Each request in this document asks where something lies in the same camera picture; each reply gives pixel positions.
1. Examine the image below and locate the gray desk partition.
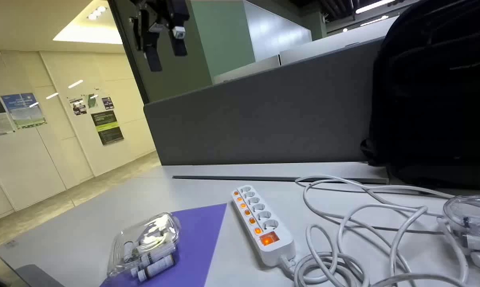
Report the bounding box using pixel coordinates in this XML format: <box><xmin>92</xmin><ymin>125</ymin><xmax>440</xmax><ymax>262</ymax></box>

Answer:
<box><xmin>141</xmin><ymin>39</ymin><xmax>390</xmax><ymax>168</ymax></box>

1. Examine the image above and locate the purple mat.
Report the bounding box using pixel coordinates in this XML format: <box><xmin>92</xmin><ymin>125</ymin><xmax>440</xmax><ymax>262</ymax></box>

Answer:
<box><xmin>98</xmin><ymin>203</ymin><xmax>229</xmax><ymax>287</ymax></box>

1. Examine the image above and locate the long ceiling tube light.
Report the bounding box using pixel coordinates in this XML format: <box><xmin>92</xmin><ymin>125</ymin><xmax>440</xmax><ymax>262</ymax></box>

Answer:
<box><xmin>354</xmin><ymin>0</ymin><xmax>398</xmax><ymax>16</ymax></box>

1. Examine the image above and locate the square ceiling light panel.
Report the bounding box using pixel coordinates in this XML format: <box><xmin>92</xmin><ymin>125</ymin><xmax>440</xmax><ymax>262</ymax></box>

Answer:
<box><xmin>51</xmin><ymin>0</ymin><xmax>124</xmax><ymax>48</ymax></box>

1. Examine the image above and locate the white switched power strip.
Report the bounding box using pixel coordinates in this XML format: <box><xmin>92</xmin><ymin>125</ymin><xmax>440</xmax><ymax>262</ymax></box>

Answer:
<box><xmin>229</xmin><ymin>184</ymin><xmax>298</xmax><ymax>270</ymax></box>

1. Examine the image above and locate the clear bag with white cable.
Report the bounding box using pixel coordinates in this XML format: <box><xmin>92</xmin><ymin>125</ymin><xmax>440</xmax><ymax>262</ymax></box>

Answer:
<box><xmin>441</xmin><ymin>193</ymin><xmax>480</xmax><ymax>271</ymax></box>

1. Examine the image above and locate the white power strip cable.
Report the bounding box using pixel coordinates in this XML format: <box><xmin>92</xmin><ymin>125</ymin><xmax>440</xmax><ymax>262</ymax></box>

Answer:
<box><xmin>290</xmin><ymin>174</ymin><xmax>470</xmax><ymax>287</ymax></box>

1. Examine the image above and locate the green pillar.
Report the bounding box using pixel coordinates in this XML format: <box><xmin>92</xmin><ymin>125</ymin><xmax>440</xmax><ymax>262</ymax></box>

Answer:
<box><xmin>188</xmin><ymin>0</ymin><xmax>256</xmax><ymax>87</ymax></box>

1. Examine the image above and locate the black backpack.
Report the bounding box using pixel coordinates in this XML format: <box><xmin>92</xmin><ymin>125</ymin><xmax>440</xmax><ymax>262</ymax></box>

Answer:
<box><xmin>358</xmin><ymin>0</ymin><xmax>480</xmax><ymax>192</ymax></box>

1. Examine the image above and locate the blue and green wall poster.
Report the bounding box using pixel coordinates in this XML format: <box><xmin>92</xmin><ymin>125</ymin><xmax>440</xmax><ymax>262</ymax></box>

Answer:
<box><xmin>0</xmin><ymin>91</ymin><xmax>47</xmax><ymax>131</ymax></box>

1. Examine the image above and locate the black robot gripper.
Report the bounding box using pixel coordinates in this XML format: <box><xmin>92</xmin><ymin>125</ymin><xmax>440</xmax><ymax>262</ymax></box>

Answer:
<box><xmin>129</xmin><ymin>0</ymin><xmax>191</xmax><ymax>74</ymax></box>

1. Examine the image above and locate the small dark wall photo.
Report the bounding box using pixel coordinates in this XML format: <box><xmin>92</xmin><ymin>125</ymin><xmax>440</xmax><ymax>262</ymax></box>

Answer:
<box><xmin>100</xmin><ymin>95</ymin><xmax>116</xmax><ymax>112</ymax></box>

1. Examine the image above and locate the clear plastic bag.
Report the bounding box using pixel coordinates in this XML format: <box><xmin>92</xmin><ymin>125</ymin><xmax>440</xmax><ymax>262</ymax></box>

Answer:
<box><xmin>105</xmin><ymin>211</ymin><xmax>183</xmax><ymax>283</ymax></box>

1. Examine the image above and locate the black and green wall poster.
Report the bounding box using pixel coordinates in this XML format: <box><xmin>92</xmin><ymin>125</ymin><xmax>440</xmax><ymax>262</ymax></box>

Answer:
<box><xmin>89</xmin><ymin>109</ymin><xmax>125</xmax><ymax>147</ymax></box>

